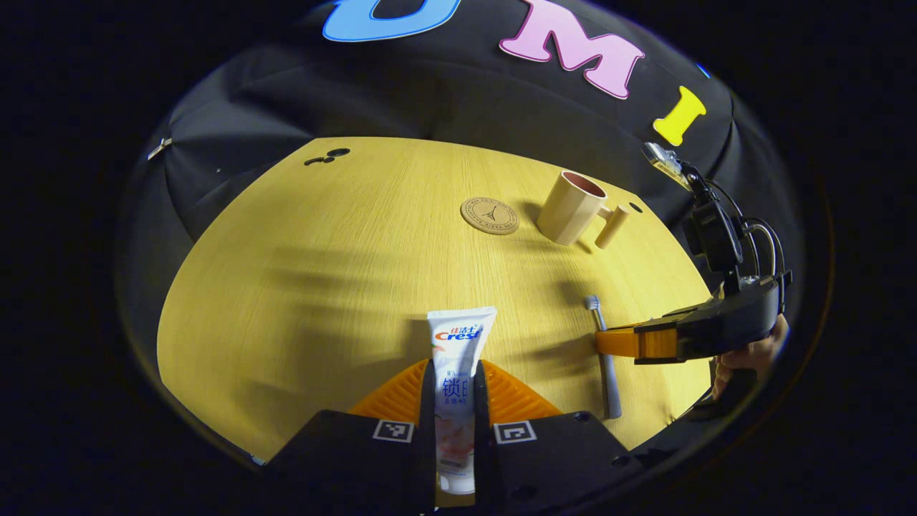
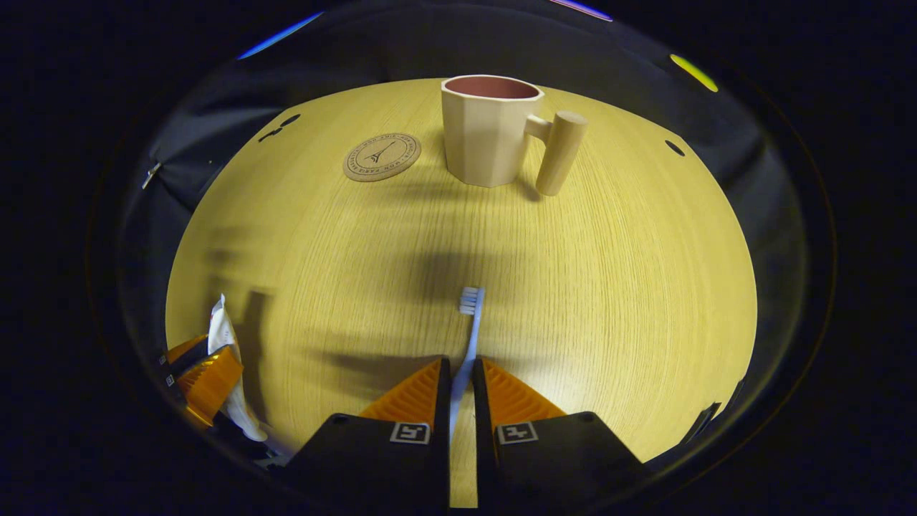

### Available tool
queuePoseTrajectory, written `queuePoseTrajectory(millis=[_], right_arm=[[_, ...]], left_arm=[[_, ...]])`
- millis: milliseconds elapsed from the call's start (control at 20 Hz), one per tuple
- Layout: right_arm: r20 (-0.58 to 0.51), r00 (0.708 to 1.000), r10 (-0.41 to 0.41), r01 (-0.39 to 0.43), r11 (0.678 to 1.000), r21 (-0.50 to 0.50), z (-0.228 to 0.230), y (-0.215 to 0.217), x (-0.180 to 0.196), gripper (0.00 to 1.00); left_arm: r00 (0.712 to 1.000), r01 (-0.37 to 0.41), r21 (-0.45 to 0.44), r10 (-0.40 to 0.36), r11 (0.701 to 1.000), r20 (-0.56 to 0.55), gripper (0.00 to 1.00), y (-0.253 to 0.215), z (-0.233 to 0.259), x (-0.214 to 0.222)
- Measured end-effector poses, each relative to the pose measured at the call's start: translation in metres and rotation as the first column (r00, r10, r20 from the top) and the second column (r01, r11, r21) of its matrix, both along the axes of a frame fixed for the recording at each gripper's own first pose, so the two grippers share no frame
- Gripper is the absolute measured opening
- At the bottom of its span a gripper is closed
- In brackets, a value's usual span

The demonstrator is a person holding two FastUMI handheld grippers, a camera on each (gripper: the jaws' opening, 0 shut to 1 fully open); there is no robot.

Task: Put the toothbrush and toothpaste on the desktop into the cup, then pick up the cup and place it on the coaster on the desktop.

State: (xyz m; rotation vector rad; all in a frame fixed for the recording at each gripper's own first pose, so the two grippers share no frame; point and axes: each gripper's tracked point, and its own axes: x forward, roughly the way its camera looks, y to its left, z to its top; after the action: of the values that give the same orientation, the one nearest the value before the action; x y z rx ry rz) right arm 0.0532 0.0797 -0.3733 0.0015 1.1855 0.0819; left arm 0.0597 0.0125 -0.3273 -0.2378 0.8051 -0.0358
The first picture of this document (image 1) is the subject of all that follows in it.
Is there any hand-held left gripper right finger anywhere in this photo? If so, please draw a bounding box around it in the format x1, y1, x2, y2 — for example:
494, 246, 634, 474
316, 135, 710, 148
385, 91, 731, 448
473, 358, 631, 515

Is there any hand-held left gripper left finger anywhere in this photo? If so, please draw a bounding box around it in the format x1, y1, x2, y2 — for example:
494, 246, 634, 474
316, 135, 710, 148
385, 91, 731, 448
269, 358, 438, 515

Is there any beige cup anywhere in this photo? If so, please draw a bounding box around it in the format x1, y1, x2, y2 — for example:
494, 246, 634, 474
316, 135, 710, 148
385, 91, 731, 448
536, 171, 631, 250

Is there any round cork coaster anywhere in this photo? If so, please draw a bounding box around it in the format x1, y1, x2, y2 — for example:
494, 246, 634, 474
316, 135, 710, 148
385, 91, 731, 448
460, 197, 520, 236

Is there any black backdrop cloth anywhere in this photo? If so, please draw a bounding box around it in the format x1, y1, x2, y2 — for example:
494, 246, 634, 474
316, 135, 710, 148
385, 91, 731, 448
118, 0, 803, 467

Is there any wooden desktop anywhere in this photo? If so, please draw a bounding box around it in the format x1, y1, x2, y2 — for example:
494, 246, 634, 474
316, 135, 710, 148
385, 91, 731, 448
156, 136, 717, 463

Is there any white toothpaste tube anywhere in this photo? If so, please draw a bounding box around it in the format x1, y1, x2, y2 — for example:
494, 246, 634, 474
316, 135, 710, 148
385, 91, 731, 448
428, 307, 498, 495

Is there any white grey toothbrush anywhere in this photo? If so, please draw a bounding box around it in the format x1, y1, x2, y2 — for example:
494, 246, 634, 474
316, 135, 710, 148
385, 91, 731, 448
584, 295, 623, 420

